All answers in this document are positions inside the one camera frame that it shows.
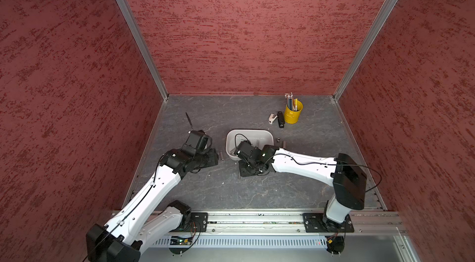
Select white plastic storage box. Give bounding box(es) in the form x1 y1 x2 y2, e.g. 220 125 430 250
225 129 274 161

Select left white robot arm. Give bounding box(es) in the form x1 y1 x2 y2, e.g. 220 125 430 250
85 148 219 262

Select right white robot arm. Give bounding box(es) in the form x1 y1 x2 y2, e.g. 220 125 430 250
233 142 367 224

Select white small stapler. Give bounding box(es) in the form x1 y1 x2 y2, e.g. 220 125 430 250
268 114 277 124

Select yellow pencil cup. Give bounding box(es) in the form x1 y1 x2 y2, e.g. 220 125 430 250
284 99 303 124

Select pencils in cup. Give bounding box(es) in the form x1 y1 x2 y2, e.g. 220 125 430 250
285 93 298 112

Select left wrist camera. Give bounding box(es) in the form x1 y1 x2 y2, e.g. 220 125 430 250
181 130 212 156

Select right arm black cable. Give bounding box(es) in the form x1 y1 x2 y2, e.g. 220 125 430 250
233 133 383 194

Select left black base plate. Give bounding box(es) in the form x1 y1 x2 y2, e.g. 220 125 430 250
178 212 209 232

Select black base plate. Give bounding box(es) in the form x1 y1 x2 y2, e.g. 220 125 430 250
178 212 209 232
303 213 355 234

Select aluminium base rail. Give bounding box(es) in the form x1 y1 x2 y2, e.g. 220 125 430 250
143 210 418 262

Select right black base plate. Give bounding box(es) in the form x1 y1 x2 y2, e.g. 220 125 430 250
303 213 355 234

